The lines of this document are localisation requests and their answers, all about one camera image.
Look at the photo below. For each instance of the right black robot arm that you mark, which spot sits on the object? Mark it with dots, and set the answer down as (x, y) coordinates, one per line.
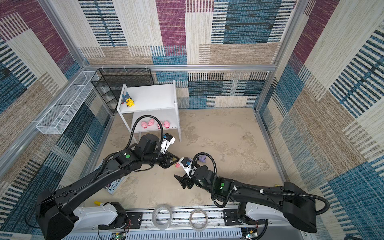
(287, 203)

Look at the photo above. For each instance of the yellow blue pokemon toy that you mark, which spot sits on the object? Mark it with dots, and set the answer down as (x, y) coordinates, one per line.
(127, 100)

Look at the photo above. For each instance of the colourful children's book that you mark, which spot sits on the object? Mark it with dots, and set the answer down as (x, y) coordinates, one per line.
(114, 186)

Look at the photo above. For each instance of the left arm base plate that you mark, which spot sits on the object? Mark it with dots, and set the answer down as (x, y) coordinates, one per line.
(133, 220)

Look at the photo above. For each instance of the yellow white marker pen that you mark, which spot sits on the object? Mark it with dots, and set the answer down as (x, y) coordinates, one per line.
(97, 203)

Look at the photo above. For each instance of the clear tape roll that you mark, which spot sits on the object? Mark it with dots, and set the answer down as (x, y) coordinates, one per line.
(198, 220)
(162, 217)

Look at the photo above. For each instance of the white wire mesh basket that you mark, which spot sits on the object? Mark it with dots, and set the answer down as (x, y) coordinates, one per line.
(59, 116)

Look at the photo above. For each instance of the black wire mesh rack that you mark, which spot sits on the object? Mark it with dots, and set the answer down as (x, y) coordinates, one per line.
(109, 83)

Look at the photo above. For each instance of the purple figure toy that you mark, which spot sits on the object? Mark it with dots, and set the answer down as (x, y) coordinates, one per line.
(202, 158)

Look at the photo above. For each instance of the white two-tier shelf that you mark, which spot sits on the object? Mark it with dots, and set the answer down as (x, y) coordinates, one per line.
(159, 101)

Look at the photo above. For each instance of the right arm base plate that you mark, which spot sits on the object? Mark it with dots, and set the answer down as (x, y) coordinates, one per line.
(236, 217)

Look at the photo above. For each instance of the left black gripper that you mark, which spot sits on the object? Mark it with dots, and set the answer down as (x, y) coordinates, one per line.
(168, 157)

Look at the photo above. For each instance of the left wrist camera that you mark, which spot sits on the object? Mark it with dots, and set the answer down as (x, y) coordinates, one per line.
(167, 141)

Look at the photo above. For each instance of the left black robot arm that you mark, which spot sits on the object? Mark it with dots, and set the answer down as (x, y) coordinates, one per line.
(58, 213)

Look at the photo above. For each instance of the clear tape roll right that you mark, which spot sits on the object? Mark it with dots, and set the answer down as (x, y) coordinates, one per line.
(198, 220)

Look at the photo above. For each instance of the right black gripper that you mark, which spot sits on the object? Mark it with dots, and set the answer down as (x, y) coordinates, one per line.
(184, 181)

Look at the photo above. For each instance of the clear tape roll left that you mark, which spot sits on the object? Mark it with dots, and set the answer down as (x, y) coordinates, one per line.
(162, 217)

